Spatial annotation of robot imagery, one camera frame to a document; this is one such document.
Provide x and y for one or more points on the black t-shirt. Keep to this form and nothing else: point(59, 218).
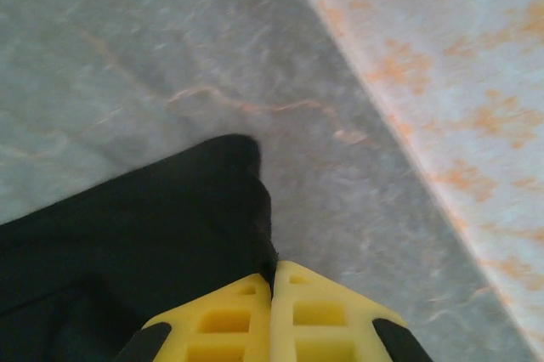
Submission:
point(127, 251)

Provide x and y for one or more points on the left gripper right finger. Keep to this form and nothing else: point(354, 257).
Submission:
point(323, 319)

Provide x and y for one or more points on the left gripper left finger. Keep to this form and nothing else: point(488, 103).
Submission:
point(229, 328)

